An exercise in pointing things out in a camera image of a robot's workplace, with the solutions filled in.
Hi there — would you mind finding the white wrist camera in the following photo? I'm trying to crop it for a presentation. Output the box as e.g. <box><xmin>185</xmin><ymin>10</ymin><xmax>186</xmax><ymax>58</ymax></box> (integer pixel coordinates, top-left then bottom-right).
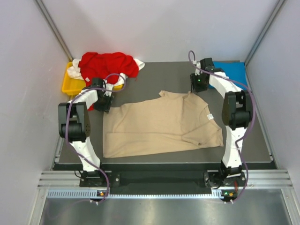
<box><xmin>103</xmin><ymin>80</ymin><xmax>114</xmax><ymax>97</ymax></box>
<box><xmin>192</xmin><ymin>60</ymin><xmax>201</xmax><ymax>75</ymax></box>

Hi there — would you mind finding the white t shirt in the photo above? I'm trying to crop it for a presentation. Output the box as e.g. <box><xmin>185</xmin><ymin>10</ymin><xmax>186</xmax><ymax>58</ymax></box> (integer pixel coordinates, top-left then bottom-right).
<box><xmin>70</xmin><ymin>58</ymin><xmax>145</xmax><ymax>80</ymax></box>

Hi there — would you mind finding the grey slotted cable duct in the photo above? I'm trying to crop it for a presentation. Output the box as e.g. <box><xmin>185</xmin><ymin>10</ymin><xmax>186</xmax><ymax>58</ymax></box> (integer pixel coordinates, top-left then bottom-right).
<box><xmin>47</xmin><ymin>189</ymin><xmax>234</xmax><ymax>200</ymax></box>

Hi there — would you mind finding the yellow plastic bin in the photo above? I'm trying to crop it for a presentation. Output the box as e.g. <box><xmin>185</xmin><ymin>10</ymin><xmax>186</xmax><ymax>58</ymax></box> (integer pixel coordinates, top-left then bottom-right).
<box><xmin>61</xmin><ymin>61</ymin><xmax>126</xmax><ymax>96</ymax></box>

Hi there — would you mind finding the folded blue t shirt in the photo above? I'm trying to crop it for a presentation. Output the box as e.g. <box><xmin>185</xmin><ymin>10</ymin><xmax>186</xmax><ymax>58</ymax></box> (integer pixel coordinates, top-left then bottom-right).
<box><xmin>213</xmin><ymin>61</ymin><xmax>248</xmax><ymax>86</ymax></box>

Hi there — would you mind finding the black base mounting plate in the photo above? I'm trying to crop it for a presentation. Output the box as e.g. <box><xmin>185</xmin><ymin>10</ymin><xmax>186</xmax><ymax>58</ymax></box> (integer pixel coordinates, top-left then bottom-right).
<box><xmin>79</xmin><ymin>171</ymin><xmax>246</xmax><ymax>188</ymax></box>

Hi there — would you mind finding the beige t shirt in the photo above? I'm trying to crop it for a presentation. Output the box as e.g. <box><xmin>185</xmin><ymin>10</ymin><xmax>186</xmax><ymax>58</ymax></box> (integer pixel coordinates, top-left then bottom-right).
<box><xmin>103</xmin><ymin>90</ymin><xmax>224</xmax><ymax>158</ymax></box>

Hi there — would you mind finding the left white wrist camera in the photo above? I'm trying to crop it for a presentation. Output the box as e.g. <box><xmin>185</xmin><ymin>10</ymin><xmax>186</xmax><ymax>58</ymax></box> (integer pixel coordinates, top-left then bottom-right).
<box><xmin>103</xmin><ymin>80</ymin><xmax>114</xmax><ymax>97</ymax></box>

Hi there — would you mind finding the aluminium frame rail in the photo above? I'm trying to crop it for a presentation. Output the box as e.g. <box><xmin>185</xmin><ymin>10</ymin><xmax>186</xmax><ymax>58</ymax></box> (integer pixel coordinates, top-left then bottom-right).
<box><xmin>37</xmin><ymin>170</ymin><xmax>293</xmax><ymax>189</ymax></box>

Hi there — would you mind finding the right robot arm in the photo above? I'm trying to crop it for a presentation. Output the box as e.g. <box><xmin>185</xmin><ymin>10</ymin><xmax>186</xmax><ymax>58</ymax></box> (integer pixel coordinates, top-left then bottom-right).
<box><xmin>189</xmin><ymin>58</ymin><xmax>254</xmax><ymax>187</ymax></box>

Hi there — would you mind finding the red t shirt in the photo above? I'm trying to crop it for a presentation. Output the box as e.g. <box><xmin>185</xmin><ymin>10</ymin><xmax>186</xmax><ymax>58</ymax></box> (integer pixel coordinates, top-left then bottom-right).
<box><xmin>78</xmin><ymin>52</ymin><xmax>139</xmax><ymax>111</ymax></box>

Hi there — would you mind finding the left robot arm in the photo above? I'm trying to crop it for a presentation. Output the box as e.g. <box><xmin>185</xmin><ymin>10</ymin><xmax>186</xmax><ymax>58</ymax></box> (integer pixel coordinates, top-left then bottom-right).
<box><xmin>58</xmin><ymin>78</ymin><xmax>113</xmax><ymax>187</ymax></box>

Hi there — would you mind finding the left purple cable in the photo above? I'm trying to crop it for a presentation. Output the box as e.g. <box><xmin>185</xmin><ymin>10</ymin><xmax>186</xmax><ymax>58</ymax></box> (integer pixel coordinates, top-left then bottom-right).
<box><xmin>65</xmin><ymin>73</ymin><xmax>127</xmax><ymax>206</ymax></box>

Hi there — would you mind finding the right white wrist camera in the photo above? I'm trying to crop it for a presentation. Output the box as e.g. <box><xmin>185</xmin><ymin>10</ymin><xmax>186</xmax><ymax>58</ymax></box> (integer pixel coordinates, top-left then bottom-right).
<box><xmin>192</xmin><ymin>60</ymin><xmax>201</xmax><ymax>75</ymax></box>

